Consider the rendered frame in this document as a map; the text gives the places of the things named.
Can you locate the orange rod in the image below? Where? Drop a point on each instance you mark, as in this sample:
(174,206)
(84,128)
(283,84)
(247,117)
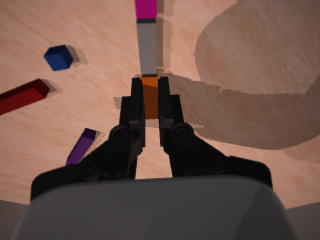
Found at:
(150,91)

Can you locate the purple rod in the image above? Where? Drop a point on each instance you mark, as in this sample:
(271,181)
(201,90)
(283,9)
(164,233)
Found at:
(82,145)

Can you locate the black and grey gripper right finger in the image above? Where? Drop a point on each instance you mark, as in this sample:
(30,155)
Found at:
(189,155)

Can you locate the magenta rod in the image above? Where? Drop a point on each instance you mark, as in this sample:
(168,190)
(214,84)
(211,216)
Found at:
(146,8)

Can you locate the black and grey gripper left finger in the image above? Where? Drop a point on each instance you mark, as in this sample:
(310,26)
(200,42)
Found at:
(115,159)

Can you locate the dark red rod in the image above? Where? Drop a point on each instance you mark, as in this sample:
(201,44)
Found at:
(23,95)

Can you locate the grey rod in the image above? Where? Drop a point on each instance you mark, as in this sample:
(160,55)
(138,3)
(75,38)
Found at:
(147,45)

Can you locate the small blue cube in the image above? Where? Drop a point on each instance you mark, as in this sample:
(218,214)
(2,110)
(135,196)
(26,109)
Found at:
(58,58)

